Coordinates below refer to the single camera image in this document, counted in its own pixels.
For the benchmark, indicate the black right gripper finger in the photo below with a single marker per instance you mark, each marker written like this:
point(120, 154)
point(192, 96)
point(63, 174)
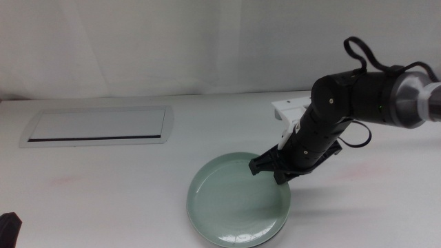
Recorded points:
point(284, 177)
point(263, 162)

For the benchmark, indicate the pale green shallow bowl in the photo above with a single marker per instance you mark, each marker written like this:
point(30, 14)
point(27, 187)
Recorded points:
point(227, 206)

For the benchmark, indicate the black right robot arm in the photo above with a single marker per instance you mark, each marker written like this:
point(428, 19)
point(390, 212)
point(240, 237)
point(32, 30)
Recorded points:
point(368, 96)

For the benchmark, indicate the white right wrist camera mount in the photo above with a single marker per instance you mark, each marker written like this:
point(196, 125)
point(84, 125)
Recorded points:
point(289, 110)

